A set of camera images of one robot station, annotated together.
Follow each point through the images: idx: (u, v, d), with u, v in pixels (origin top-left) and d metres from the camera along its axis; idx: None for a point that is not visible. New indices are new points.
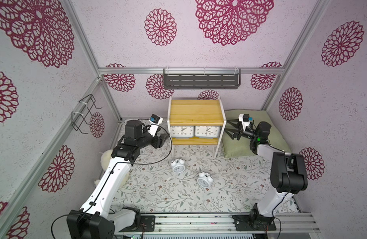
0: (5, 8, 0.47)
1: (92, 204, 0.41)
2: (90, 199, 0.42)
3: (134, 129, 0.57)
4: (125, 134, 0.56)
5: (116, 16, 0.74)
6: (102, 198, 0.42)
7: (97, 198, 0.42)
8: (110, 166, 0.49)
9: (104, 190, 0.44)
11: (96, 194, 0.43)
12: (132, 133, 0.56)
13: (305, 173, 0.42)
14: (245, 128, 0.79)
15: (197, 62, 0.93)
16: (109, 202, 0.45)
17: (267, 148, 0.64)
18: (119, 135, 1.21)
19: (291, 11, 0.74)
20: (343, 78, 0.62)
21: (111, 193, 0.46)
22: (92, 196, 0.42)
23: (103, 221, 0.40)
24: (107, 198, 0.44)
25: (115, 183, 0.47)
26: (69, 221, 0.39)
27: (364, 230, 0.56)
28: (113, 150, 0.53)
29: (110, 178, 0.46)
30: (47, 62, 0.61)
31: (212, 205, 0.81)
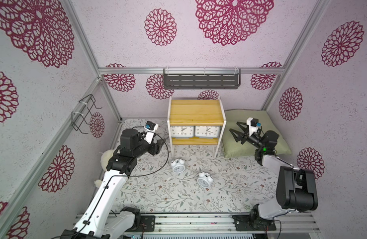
0: (5, 8, 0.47)
1: (87, 222, 0.40)
2: (84, 218, 0.40)
3: (130, 140, 0.55)
4: (121, 145, 0.54)
5: (116, 16, 0.74)
6: (96, 216, 0.41)
7: (91, 216, 0.41)
8: (105, 180, 0.47)
9: (98, 207, 0.42)
11: (90, 211, 0.41)
12: (128, 144, 0.54)
13: (315, 192, 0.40)
14: (251, 133, 0.75)
15: (197, 62, 0.93)
16: (104, 219, 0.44)
17: (274, 160, 0.59)
18: (119, 135, 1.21)
19: (291, 11, 0.74)
20: (343, 78, 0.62)
21: (106, 209, 0.45)
22: (86, 214, 0.41)
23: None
24: (102, 216, 0.43)
25: (110, 198, 0.46)
26: None
27: (364, 230, 0.56)
28: (109, 162, 0.51)
29: (105, 193, 0.45)
30: (47, 62, 0.61)
31: (212, 205, 0.81)
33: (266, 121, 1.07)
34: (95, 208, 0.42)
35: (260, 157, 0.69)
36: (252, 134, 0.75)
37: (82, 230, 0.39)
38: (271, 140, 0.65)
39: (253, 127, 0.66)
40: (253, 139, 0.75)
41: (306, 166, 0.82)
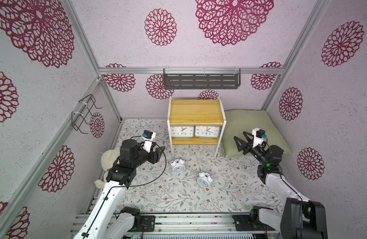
0: (5, 8, 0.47)
1: (85, 235, 0.40)
2: (83, 230, 0.41)
3: (129, 151, 0.55)
4: (121, 156, 0.55)
5: (116, 16, 0.74)
6: (95, 228, 0.41)
7: (90, 228, 0.41)
8: (105, 191, 0.48)
9: (97, 219, 0.43)
11: (89, 224, 0.42)
12: (127, 155, 0.54)
13: (325, 229, 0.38)
14: (255, 145, 0.71)
15: (197, 62, 0.93)
16: (103, 232, 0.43)
17: (279, 183, 0.54)
18: (119, 135, 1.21)
19: (291, 11, 0.74)
20: (343, 78, 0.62)
21: (105, 221, 0.45)
22: (85, 227, 0.41)
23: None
24: (101, 228, 0.43)
25: (110, 209, 0.46)
26: None
27: (364, 230, 0.56)
28: (109, 174, 0.52)
29: (104, 204, 0.45)
30: (47, 62, 0.61)
31: (212, 205, 0.81)
33: (266, 121, 1.08)
34: (94, 220, 0.42)
35: (264, 174, 0.64)
36: (255, 146, 0.71)
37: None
38: (275, 156, 0.60)
39: (258, 138, 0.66)
40: (256, 151, 0.70)
41: (306, 166, 0.82)
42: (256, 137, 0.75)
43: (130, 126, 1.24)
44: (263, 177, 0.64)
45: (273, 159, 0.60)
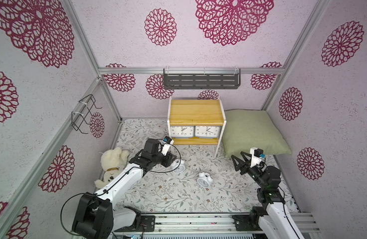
0: (5, 8, 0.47)
1: (106, 191, 0.46)
2: (105, 187, 0.47)
3: (152, 145, 0.66)
4: (144, 148, 0.66)
5: (116, 16, 0.74)
6: (115, 189, 0.47)
7: (110, 188, 0.47)
8: (127, 169, 0.56)
9: (117, 184, 0.49)
11: (110, 185, 0.48)
12: (149, 148, 0.65)
13: None
14: (253, 165, 0.69)
15: (197, 62, 0.93)
16: (118, 196, 0.49)
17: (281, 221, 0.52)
18: (119, 135, 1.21)
19: (291, 11, 0.74)
20: (343, 78, 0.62)
21: (121, 189, 0.50)
22: (106, 186, 0.48)
23: (107, 213, 0.42)
24: (118, 192, 0.48)
25: (127, 182, 0.52)
26: (82, 201, 0.42)
27: (364, 230, 0.56)
28: (132, 159, 0.61)
29: (124, 177, 0.52)
30: (47, 62, 0.61)
31: (212, 205, 0.81)
33: (266, 121, 1.08)
34: (114, 184, 0.49)
35: (264, 197, 0.60)
36: (253, 166, 0.69)
37: (101, 195, 0.45)
38: (273, 178, 0.58)
39: (255, 158, 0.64)
40: (253, 171, 0.68)
41: (306, 166, 0.82)
42: (253, 157, 0.74)
43: (130, 126, 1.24)
44: (264, 202, 0.60)
45: (271, 181, 0.58)
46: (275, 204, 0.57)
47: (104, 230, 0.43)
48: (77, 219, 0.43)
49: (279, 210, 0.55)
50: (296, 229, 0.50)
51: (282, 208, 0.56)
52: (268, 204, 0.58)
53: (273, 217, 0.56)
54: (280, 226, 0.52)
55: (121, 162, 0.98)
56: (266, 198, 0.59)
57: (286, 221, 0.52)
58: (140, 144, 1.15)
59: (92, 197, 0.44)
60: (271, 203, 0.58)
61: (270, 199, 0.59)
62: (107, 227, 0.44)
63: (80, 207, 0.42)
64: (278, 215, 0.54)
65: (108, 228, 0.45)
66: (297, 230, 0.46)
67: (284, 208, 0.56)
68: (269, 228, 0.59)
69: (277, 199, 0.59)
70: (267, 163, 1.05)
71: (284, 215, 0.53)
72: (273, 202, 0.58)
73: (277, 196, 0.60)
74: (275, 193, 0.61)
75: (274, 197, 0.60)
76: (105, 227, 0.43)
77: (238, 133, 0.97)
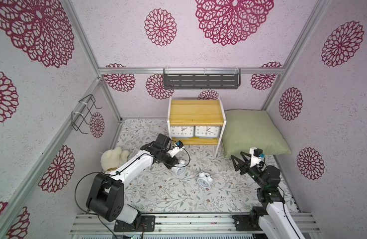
0: (5, 8, 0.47)
1: (118, 173, 0.48)
2: (117, 170, 0.49)
3: (165, 138, 0.71)
4: (156, 140, 0.70)
5: (116, 16, 0.74)
6: (126, 173, 0.49)
7: (122, 171, 0.49)
8: (137, 155, 0.58)
9: (128, 168, 0.51)
11: (122, 169, 0.50)
12: (162, 141, 0.69)
13: None
14: (252, 165, 0.69)
15: (197, 62, 0.93)
16: (129, 179, 0.51)
17: (280, 219, 0.53)
18: (119, 135, 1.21)
19: (291, 11, 0.74)
20: (343, 78, 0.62)
21: (132, 173, 0.52)
22: (119, 169, 0.50)
23: (119, 193, 0.45)
24: (129, 175, 0.50)
25: (137, 168, 0.54)
26: (96, 180, 0.45)
27: (364, 230, 0.56)
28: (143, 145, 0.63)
29: (135, 161, 0.54)
30: (47, 62, 0.61)
31: (212, 205, 0.81)
33: (266, 122, 1.08)
34: (126, 167, 0.51)
35: (265, 197, 0.60)
36: (253, 166, 0.69)
37: (113, 176, 0.47)
38: (273, 178, 0.58)
39: (254, 158, 0.74)
40: (253, 171, 0.68)
41: (306, 166, 0.82)
42: (253, 156, 0.74)
43: (130, 126, 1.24)
44: (264, 201, 0.60)
45: (272, 181, 0.57)
46: (276, 204, 0.57)
47: (115, 208, 0.46)
48: (90, 196, 0.45)
49: (278, 209, 0.55)
50: (296, 228, 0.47)
51: (282, 207, 0.56)
52: (268, 204, 0.58)
53: (273, 217, 0.55)
54: (280, 226, 0.52)
55: (121, 162, 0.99)
56: (266, 198, 0.60)
57: (286, 220, 0.52)
58: (140, 144, 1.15)
59: (105, 177, 0.47)
60: (271, 202, 0.58)
61: (270, 199, 0.59)
62: (118, 206, 0.47)
63: (94, 185, 0.45)
64: (278, 214, 0.54)
65: (119, 207, 0.47)
66: (297, 230, 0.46)
67: (284, 208, 0.56)
68: (269, 228, 0.59)
69: (277, 199, 0.59)
70: (267, 163, 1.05)
71: (284, 214, 0.54)
72: (274, 202, 0.58)
73: (276, 196, 0.60)
74: (275, 193, 0.62)
75: (274, 196, 0.60)
76: (116, 205, 0.46)
77: (238, 133, 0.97)
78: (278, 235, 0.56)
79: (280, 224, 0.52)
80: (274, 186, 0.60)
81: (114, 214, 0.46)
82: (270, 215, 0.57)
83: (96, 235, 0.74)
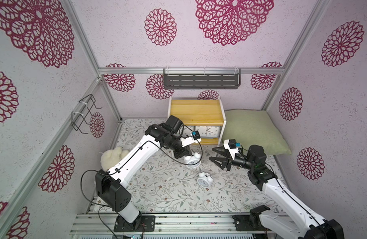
0: (5, 8, 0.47)
1: (118, 170, 0.45)
2: (116, 167, 0.46)
3: (177, 122, 0.61)
4: (168, 122, 0.60)
5: (116, 16, 0.74)
6: (126, 169, 0.45)
7: (122, 167, 0.46)
8: (141, 142, 0.51)
9: (129, 163, 0.46)
11: (122, 164, 0.46)
12: (173, 123, 0.59)
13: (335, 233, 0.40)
14: (234, 155, 0.65)
15: (197, 62, 0.93)
16: (131, 175, 0.48)
17: (281, 195, 0.51)
18: (119, 135, 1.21)
19: (291, 11, 0.74)
20: (343, 78, 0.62)
21: (134, 168, 0.48)
22: (119, 165, 0.46)
23: (120, 189, 0.43)
24: (130, 171, 0.47)
25: (139, 159, 0.49)
26: (97, 179, 0.44)
27: (364, 230, 0.56)
28: (148, 129, 0.54)
29: (138, 152, 0.49)
30: (47, 62, 0.61)
31: (212, 205, 0.81)
33: (266, 122, 1.08)
34: (126, 163, 0.46)
35: (258, 179, 0.58)
36: (235, 156, 0.65)
37: (113, 175, 0.44)
38: (259, 156, 0.56)
39: (232, 150, 0.67)
40: (239, 161, 0.64)
41: (306, 166, 0.82)
42: (231, 148, 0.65)
43: (130, 126, 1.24)
44: (259, 183, 0.58)
45: (259, 160, 0.56)
46: (271, 182, 0.56)
47: (121, 201, 0.47)
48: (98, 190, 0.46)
49: (275, 186, 0.54)
50: (296, 199, 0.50)
51: (277, 183, 0.55)
52: (263, 184, 0.56)
53: (271, 195, 0.54)
54: (281, 202, 0.50)
55: None
56: (260, 179, 0.58)
57: (286, 194, 0.51)
58: None
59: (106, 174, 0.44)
60: (266, 182, 0.56)
61: (263, 178, 0.58)
62: (124, 199, 0.48)
63: (97, 183, 0.44)
64: (278, 192, 0.52)
65: (126, 199, 0.49)
66: (298, 200, 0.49)
67: (278, 183, 0.55)
68: (272, 220, 0.60)
69: (270, 177, 0.58)
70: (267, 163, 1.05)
71: (281, 190, 0.52)
72: (267, 180, 0.56)
73: (268, 173, 0.59)
74: (266, 171, 0.60)
75: (266, 175, 0.59)
76: (121, 199, 0.46)
77: (238, 133, 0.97)
78: (280, 221, 0.57)
79: (281, 201, 0.50)
80: (262, 165, 0.58)
81: (122, 205, 0.48)
82: (266, 194, 0.56)
83: (96, 235, 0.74)
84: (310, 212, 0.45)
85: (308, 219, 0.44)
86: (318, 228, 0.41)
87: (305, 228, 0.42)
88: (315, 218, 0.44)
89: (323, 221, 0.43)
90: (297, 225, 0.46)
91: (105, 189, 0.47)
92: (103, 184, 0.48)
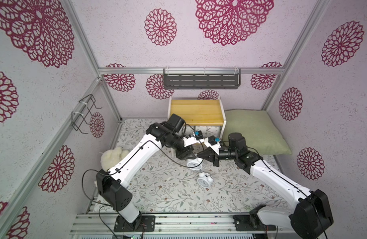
0: (5, 8, 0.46)
1: (118, 171, 0.45)
2: (116, 167, 0.45)
3: (179, 121, 0.60)
4: (170, 121, 0.59)
5: (116, 16, 0.74)
6: (127, 169, 0.45)
7: (122, 167, 0.45)
8: (142, 142, 0.50)
9: (129, 163, 0.46)
11: (123, 164, 0.46)
12: (175, 122, 0.58)
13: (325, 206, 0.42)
14: (218, 150, 0.67)
15: (197, 62, 0.93)
16: (131, 175, 0.47)
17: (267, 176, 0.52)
18: (119, 135, 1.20)
19: (291, 11, 0.74)
20: (343, 78, 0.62)
21: (134, 169, 0.47)
22: (119, 165, 0.46)
23: (121, 189, 0.43)
24: (130, 172, 0.46)
25: (140, 159, 0.48)
26: (98, 178, 0.44)
27: (364, 230, 0.56)
28: (149, 128, 0.53)
29: (138, 151, 0.48)
30: (47, 62, 0.61)
31: (212, 205, 0.81)
33: (266, 122, 1.08)
34: (127, 163, 0.46)
35: (245, 163, 0.58)
36: (220, 151, 0.66)
37: (113, 175, 0.44)
38: (237, 140, 0.59)
39: (215, 146, 0.68)
40: (225, 154, 0.66)
41: (306, 166, 0.82)
42: (213, 145, 0.68)
43: (130, 126, 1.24)
44: (246, 167, 0.58)
45: (238, 144, 0.60)
46: (257, 164, 0.56)
47: (123, 200, 0.47)
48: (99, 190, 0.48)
49: (262, 167, 0.54)
50: (283, 177, 0.50)
51: (263, 165, 0.55)
52: (250, 167, 0.57)
53: (258, 177, 0.55)
54: (269, 180, 0.51)
55: None
56: (246, 162, 0.58)
57: (272, 173, 0.52)
58: None
59: (107, 174, 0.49)
60: (253, 165, 0.56)
61: (250, 161, 0.58)
62: (125, 198, 0.48)
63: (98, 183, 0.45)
64: (264, 172, 0.53)
65: (127, 199, 0.49)
66: (284, 177, 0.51)
67: (265, 164, 0.55)
68: (268, 211, 0.61)
69: (255, 159, 0.58)
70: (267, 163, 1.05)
71: (268, 171, 0.53)
72: (254, 163, 0.57)
73: (254, 156, 0.59)
74: (251, 155, 0.60)
75: (252, 157, 0.59)
76: (122, 198, 0.46)
77: None
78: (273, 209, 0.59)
79: (269, 180, 0.51)
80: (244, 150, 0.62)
81: (123, 205, 0.48)
82: (256, 178, 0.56)
83: (95, 235, 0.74)
84: (297, 186, 0.46)
85: (296, 193, 0.45)
86: (306, 200, 0.42)
87: (295, 201, 0.43)
88: (303, 191, 0.45)
89: (310, 192, 0.44)
90: (288, 202, 0.47)
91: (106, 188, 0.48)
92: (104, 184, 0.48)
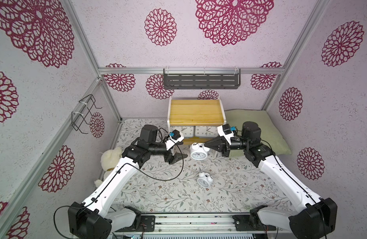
0: (5, 8, 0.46)
1: (94, 200, 0.42)
2: (92, 196, 0.43)
3: (149, 133, 0.58)
4: (140, 136, 0.57)
5: (116, 16, 0.74)
6: (104, 196, 0.43)
7: (99, 195, 0.43)
8: (118, 166, 0.49)
9: (107, 189, 0.44)
11: (99, 191, 0.44)
12: (147, 137, 0.57)
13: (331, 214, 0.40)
14: (230, 140, 0.61)
15: (197, 62, 0.93)
16: (109, 202, 0.45)
17: (278, 174, 0.49)
18: (119, 135, 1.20)
19: (291, 11, 0.74)
20: (343, 78, 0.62)
21: (112, 195, 0.45)
22: (95, 193, 0.43)
23: (99, 220, 0.40)
24: (108, 199, 0.44)
25: (119, 182, 0.47)
26: (71, 213, 0.40)
27: (364, 229, 0.56)
28: (125, 151, 0.53)
29: (116, 176, 0.47)
30: (47, 62, 0.61)
31: (212, 205, 0.81)
33: (267, 122, 1.08)
34: (104, 189, 0.44)
35: (255, 155, 0.55)
36: (231, 140, 0.61)
37: (89, 205, 0.41)
38: (254, 131, 0.54)
39: (228, 135, 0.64)
40: (236, 144, 0.61)
41: (306, 166, 0.82)
42: (227, 134, 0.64)
43: (130, 126, 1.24)
44: (255, 159, 0.55)
45: (253, 134, 0.55)
46: (269, 160, 0.53)
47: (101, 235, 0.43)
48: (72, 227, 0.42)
49: (273, 165, 0.51)
50: (293, 177, 0.48)
51: (276, 162, 0.52)
52: (260, 161, 0.53)
53: (268, 174, 0.52)
54: (276, 179, 0.49)
55: None
56: (257, 155, 0.54)
57: (283, 173, 0.49)
58: None
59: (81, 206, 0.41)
60: (264, 159, 0.53)
61: (261, 154, 0.55)
62: (104, 231, 0.44)
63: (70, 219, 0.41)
64: (275, 170, 0.50)
65: (105, 231, 0.45)
66: (295, 177, 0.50)
67: (276, 162, 0.52)
68: (270, 211, 0.60)
69: (268, 153, 0.55)
70: None
71: (279, 169, 0.50)
72: (266, 157, 0.54)
73: (266, 150, 0.56)
74: (263, 148, 0.57)
75: (264, 151, 0.55)
76: (100, 232, 0.42)
77: None
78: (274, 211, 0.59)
79: (277, 178, 0.49)
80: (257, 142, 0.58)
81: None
82: (265, 174, 0.53)
83: None
84: (307, 191, 0.44)
85: (305, 198, 0.43)
86: (313, 206, 0.41)
87: (301, 205, 0.42)
88: (312, 196, 0.43)
89: (320, 200, 0.42)
90: (292, 203, 0.46)
91: (80, 224, 0.43)
92: (78, 219, 0.44)
